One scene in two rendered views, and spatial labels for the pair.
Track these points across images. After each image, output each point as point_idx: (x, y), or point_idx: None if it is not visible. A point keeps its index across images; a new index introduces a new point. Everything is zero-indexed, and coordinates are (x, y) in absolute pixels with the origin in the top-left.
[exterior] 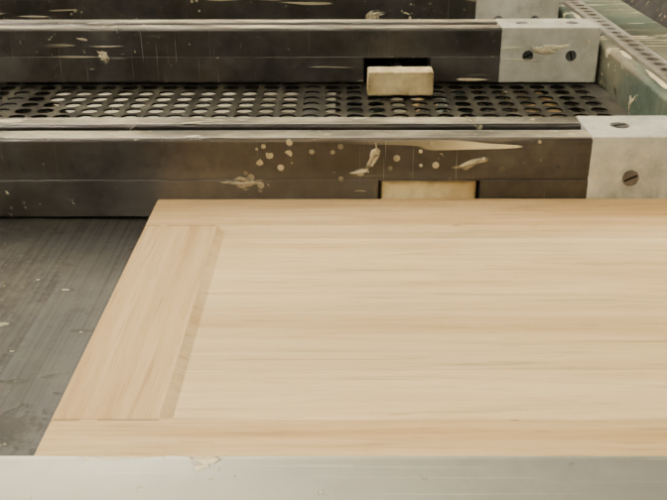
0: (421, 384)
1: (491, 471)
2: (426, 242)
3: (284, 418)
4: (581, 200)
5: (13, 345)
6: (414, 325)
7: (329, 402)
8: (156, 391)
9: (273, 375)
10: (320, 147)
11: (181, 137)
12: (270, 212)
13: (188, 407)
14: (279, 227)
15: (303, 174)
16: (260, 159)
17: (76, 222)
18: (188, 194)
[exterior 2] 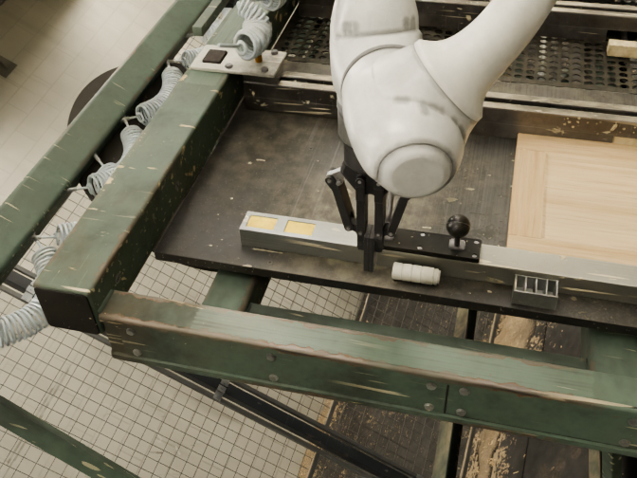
0: (624, 236)
1: None
2: (630, 171)
3: (579, 243)
4: None
5: (480, 199)
6: (623, 211)
7: (593, 239)
8: (537, 228)
9: (574, 226)
10: (591, 120)
11: (534, 111)
12: (566, 146)
13: (548, 234)
14: (571, 156)
15: (581, 130)
16: (565, 122)
17: (482, 137)
18: (531, 132)
